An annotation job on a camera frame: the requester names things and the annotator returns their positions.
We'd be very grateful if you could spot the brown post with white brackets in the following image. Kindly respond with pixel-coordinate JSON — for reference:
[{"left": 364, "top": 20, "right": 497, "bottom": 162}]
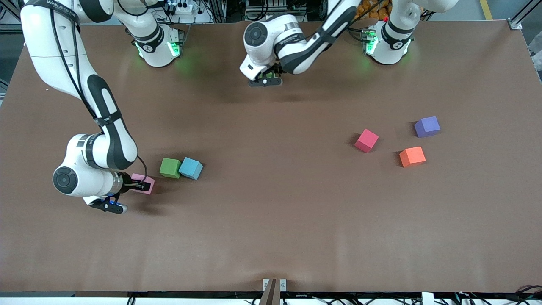
[{"left": 263, "top": 278, "right": 287, "bottom": 305}]

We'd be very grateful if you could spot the blue foam cube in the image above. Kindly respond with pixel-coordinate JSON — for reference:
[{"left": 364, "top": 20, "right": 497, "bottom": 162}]
[{"left": 178, "top": 157, "right": 203, "bottom": 180}]

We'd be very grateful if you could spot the white power strip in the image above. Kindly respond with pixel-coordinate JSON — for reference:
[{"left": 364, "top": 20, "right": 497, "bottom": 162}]
[{"left": 167, "top": 1, "right": 196, "bottom": 14}]

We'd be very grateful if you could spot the pile of orange objects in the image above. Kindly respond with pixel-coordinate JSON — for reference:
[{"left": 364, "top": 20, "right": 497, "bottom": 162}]
[{"left": 358, "top": 0, "right": 392, "bottom": 22}]

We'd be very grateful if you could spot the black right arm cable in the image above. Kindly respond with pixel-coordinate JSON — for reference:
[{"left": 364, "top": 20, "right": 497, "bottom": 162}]
[{"left": 49, "top": 0, "right": 148, "bottom": 189}]

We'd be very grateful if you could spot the orange foam cube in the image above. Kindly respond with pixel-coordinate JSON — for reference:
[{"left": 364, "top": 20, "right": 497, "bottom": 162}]
[{"left": 399, "top": 147, "right": 426, "bottom": 168}]

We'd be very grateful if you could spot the red foam cube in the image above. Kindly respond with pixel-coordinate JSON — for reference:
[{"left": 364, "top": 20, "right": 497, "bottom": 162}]
[{"left": 354, "top": 129, "right": 379, "bottom": 153}]

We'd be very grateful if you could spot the white equipment rack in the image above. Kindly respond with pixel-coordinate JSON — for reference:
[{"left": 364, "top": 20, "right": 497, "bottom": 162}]
[{"left": 245, "top": 0, "right": 322, "bottom": 17}]

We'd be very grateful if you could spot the grey plastic sheet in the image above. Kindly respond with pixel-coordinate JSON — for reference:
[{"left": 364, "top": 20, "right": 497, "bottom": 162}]
[{"left": 529, "top": 40, "right": 542, "bottom": 81}]

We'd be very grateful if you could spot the purple foam cube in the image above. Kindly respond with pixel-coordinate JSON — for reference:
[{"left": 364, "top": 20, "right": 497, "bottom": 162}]
[{"left": 414, "top": 116, "right": 441, "bottom": 138}]

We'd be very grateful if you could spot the pink foam cube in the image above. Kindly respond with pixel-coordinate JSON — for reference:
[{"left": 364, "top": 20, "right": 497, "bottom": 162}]
[{"left": 130, "top": 173, "right": 156, "bottom": 195}]

